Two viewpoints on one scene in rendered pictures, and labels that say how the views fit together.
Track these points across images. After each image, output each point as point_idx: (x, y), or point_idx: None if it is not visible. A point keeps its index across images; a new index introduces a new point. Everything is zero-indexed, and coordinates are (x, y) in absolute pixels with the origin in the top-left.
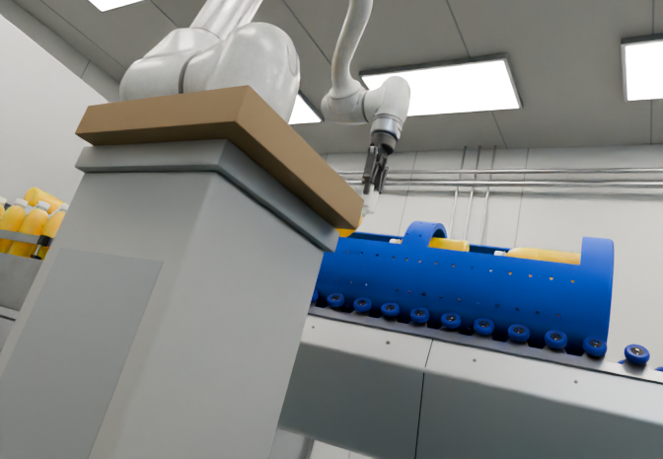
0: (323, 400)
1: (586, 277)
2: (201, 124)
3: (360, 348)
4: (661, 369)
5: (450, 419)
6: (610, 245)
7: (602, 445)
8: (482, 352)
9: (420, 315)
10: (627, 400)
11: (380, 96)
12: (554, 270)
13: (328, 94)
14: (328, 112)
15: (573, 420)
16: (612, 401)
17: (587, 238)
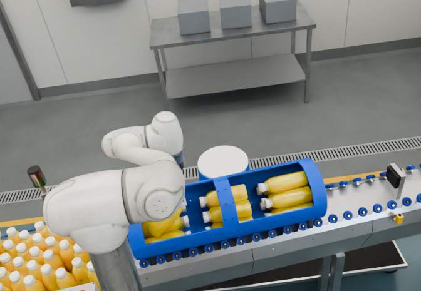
0: (205, 280)
1: (317, 211)
2: None
3: (220, 266)
4: (329, 187)
5: (265, 263)
6: (324, 188)
7: (322, 248)
8: (275, 243)
9: (242, 242)
10: (331, 237)
11: (163, 146)
12: (304, 213)
13: (109, 148)
14: (116, 158)
15: (312, 249)
16: (326, 239)
17: (312, 183)
